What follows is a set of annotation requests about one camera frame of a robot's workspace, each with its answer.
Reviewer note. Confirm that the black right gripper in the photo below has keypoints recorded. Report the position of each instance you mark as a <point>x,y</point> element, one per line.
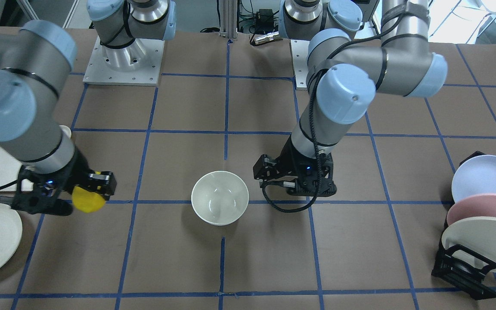
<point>77,168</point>

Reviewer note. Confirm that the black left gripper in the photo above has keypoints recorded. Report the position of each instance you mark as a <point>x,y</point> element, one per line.
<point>286,161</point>

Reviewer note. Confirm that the yellow lemon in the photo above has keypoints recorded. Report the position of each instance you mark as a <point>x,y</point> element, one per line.
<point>85,201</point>

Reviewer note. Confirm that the cream ceramic bowl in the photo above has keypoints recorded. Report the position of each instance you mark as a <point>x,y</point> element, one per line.
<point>220,198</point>

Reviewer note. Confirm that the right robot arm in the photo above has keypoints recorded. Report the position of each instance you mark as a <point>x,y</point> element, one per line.
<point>34,65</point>

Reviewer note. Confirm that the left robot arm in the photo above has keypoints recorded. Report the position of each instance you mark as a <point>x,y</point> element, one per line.
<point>343,77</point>

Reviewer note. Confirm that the cream rectangular tray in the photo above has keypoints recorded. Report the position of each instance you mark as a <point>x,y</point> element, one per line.
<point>2,172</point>

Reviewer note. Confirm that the lavender plate in rack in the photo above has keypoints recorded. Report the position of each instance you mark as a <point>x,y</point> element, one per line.
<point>476,175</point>

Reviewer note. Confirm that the black dish rack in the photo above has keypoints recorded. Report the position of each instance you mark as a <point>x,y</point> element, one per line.
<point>463,268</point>

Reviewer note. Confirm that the cream plate in rack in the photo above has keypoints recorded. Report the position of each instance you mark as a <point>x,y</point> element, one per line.
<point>475,233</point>

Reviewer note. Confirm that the pink plate in rack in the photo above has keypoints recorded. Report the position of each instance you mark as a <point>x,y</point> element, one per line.
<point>479,205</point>

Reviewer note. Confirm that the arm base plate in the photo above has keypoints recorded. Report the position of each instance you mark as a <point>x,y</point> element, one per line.
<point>299,54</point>
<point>136,65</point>

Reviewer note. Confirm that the aluminium frame post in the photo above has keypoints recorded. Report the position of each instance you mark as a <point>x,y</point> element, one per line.
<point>228,19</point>

